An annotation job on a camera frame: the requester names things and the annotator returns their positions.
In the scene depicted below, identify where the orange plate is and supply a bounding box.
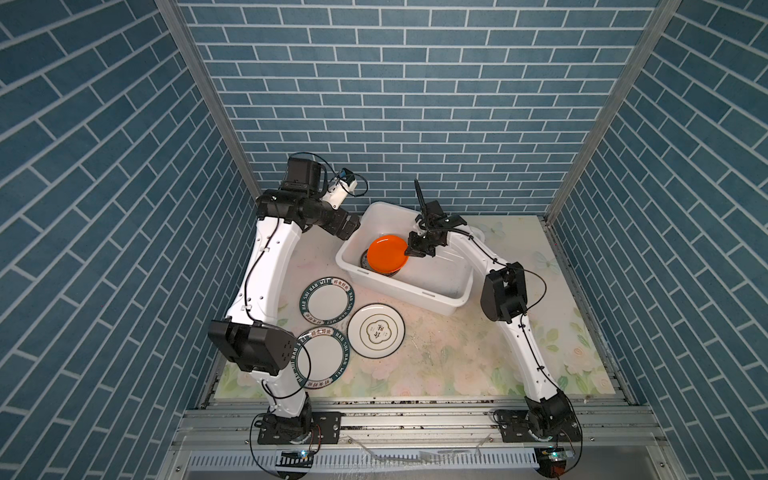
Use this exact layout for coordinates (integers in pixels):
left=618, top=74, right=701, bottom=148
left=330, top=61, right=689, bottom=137
left=366, top=235, right=408, bottom=275

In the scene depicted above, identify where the green rimmed white plate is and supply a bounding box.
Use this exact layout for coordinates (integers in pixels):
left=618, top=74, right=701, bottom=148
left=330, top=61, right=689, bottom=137
left=299, top=276, right=355, bottom=326
left=292, top=326, right=351, bottom=390

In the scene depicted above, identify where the white plate black pattern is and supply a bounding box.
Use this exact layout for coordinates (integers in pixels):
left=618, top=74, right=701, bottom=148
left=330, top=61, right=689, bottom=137
left=346, top=303, right=406, bottom=360

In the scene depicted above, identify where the green patterned plate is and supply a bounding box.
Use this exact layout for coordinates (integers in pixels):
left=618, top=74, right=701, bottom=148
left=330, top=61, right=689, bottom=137
left=360, top=250, right=399, bottom=277

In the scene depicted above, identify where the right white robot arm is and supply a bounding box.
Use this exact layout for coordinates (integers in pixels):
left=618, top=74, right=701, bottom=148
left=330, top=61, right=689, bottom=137
left=405, top=207, right=583, bottom=441

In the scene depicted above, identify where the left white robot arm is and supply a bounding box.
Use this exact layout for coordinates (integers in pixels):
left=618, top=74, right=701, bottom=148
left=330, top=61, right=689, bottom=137
left=208, top=152, right=369, bottom=422

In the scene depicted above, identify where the white plastic bin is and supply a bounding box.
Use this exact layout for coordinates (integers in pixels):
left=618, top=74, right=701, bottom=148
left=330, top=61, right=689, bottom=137
left=335, top=202, right=473, bottom=316

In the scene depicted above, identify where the floral table mat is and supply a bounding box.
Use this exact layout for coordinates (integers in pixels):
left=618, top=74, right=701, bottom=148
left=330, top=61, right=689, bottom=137
left=278, top=216, right=618, bottom=400

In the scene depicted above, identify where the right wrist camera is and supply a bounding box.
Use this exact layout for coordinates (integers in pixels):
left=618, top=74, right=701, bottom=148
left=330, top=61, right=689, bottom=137
left=413, top=180, right=444, bottom=230

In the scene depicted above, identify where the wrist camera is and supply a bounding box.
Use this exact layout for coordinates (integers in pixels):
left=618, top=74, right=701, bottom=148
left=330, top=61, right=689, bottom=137
left=413, top=180, right=444, bottom=230
left=322, top=168, right=369, bottom=210

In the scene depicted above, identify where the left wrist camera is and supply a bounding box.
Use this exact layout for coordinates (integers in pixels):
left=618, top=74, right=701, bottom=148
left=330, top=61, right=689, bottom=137
left=322, top=168, right=369, bottom=210

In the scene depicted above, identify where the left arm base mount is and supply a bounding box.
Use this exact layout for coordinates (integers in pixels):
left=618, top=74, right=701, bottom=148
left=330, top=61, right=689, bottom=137
left=255, top=411, right=342, bottom=446

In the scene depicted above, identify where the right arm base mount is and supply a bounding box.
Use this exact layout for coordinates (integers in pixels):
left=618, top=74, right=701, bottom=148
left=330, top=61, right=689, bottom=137
left=490, top=409, right=583, bottom=443

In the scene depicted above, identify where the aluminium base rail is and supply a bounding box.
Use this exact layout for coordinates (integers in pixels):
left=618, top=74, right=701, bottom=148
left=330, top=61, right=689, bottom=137
left=170, top=399, right=667, bottom=451

